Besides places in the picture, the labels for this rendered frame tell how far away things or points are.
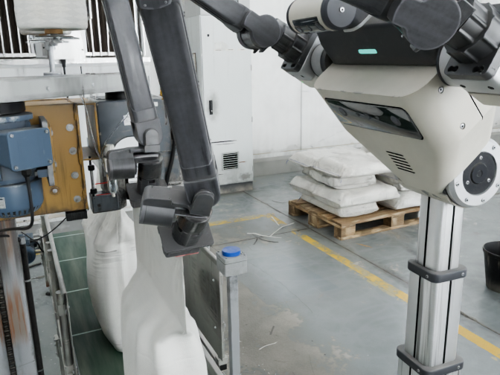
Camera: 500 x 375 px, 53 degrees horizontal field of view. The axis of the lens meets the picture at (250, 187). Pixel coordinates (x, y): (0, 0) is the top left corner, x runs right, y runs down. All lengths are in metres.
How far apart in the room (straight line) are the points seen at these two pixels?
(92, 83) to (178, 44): 0.76
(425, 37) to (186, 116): 0.36
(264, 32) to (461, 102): 0.50
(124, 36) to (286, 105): 5.24
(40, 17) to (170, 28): 0.64
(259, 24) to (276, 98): 5.03
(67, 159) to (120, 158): 0.36
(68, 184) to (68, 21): 0.48
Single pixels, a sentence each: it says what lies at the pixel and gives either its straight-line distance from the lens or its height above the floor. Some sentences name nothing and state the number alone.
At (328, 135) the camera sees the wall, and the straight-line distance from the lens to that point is 6.73.
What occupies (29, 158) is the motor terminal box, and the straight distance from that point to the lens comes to 1.26.
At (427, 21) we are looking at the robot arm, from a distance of 0.75.
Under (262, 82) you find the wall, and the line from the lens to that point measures 6.17.
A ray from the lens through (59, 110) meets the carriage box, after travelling 1.51.
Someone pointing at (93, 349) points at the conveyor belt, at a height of 0.38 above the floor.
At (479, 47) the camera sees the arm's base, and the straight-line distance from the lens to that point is 0.82.
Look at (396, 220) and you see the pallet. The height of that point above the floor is 0.07.
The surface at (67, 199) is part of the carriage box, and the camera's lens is 1.56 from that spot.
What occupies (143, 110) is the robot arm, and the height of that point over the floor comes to 1.34.
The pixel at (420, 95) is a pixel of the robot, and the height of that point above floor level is 1.38.
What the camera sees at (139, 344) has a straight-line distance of 1.30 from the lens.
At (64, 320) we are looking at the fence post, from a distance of 1.82.
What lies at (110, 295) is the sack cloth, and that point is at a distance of 1.97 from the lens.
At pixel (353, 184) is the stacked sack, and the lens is 4.17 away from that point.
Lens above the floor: 1.46
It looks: 15 degrees down
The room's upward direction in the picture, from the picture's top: 1 degrees counter-clockwise
